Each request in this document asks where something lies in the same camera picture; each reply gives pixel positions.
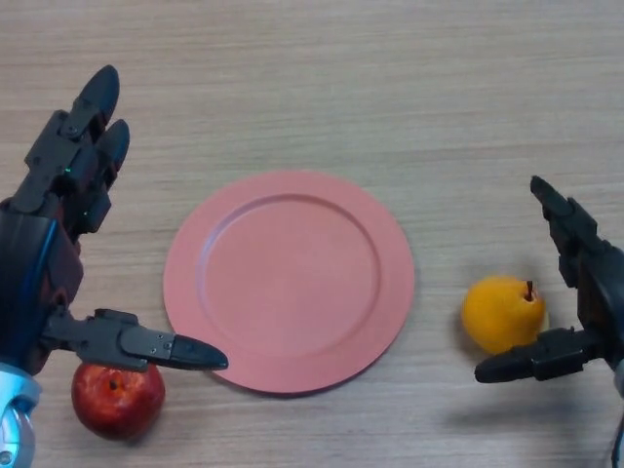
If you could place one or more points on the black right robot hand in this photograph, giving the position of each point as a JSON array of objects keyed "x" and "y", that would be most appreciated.
[{"x": 602, "y": 292}]

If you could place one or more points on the yellow pear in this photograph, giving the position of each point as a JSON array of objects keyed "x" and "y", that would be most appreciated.
[{"x": 502, "y": 314}]

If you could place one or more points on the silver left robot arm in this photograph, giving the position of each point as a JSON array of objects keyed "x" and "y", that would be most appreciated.
[{"x": 14, "y": 419}]

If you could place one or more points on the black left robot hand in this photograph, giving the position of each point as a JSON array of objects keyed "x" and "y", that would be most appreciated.
[{"x": 29, "y": 258}]

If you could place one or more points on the red apple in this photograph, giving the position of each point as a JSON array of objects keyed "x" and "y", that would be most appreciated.
[{"x": 117, "y": 407}]

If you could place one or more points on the pink round plate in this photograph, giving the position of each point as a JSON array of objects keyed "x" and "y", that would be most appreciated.
[{"x": 290, "y": 283}]

